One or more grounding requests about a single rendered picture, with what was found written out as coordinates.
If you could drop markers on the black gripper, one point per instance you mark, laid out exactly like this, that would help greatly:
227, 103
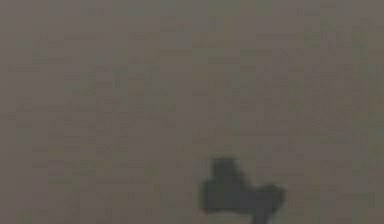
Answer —
224, 191

